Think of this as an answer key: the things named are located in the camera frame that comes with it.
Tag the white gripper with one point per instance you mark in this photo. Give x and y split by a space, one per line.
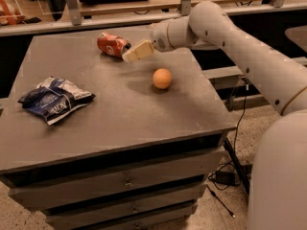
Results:
159 37

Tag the red coke can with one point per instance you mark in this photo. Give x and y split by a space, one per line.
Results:
112 45

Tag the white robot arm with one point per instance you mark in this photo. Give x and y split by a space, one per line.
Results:
278 187

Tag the blue chip bag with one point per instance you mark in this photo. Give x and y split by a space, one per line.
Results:
53 99

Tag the orange ball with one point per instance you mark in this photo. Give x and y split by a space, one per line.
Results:
162 78

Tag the grey drawer cabinet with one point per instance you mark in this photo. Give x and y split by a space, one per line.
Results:
134 157

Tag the black stand leg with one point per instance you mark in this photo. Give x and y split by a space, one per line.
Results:
241 170

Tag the orange white object on shelf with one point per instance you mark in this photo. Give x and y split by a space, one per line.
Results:
9 15

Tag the black power adapter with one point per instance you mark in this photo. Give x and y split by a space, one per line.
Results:
226 178

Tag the metal shelf rail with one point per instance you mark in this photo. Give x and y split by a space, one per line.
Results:
99 16

